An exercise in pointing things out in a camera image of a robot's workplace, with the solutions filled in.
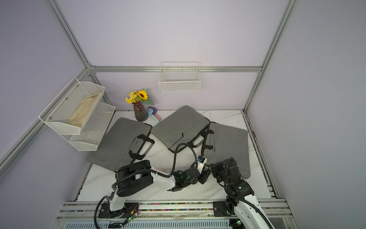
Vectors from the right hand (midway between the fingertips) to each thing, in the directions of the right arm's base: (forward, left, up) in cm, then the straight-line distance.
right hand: (209, 166), depth 82 cm
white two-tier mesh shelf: (+19, +76, +5) cm, 79 cm away
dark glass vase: (+46, +49, -1) cm, 67 cm away
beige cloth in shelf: (+20, +72, +23) cm, 78 cm away
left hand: (-1, 0, -5) cm, 5 cm away
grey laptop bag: (+19, +57, -3) cm, 60 cm away
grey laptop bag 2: (+34, +14, -4) cm, 38 cm away
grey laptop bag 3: (+17, -11, -2) cm, 20 cm away
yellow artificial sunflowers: (+45, +44, +17) cm, 65 cm away
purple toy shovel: (+50, +40, -5) cm, 64 cm away
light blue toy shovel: (+50, +44, -4) cm, 67 cm away
